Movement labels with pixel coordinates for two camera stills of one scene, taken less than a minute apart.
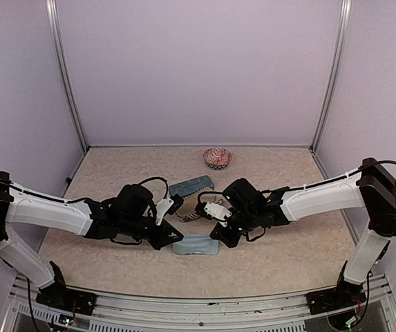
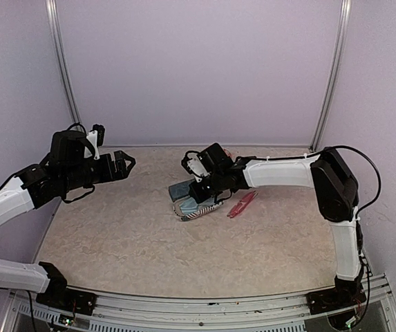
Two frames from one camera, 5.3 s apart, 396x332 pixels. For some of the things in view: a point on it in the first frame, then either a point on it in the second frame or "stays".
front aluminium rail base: x=280 y=313 stays
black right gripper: x=231 y=240 to x=198 y=196
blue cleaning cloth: x=197 y=243 to x=189 y=206
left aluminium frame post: x=50 y=5 stays
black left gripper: x=162 y=240 to x=109 y=174
